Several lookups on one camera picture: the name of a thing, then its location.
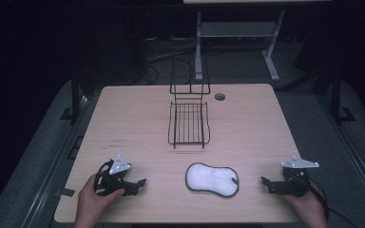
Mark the person's right hand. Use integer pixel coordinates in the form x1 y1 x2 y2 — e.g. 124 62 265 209
282 180 330 228

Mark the black looped gripper cable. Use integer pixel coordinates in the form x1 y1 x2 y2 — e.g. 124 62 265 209
93 159 115 195

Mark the black stand post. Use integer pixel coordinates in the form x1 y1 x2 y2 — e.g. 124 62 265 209
60 69 83 122
330 67 357 124

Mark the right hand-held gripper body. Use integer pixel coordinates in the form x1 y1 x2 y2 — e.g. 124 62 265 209
279 155 320 198

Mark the black wire rack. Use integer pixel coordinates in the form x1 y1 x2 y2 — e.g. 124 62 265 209
167 54 212 150

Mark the white metal stand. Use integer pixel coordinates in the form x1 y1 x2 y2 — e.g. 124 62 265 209
194 9 287 83

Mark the person's left hand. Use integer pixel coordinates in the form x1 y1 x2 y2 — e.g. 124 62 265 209
74 173 125 228

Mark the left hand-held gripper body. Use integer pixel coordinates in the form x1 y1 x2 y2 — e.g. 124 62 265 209
94 154 133 198

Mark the white sponge pad black trim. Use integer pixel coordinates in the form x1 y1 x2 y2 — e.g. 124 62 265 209
184 161 240 199

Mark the dark tape strip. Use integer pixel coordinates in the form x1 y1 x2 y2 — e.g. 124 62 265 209
56 187 76 198

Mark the bundle of floor cables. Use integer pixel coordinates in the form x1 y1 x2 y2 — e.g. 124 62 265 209
137 36 198 84

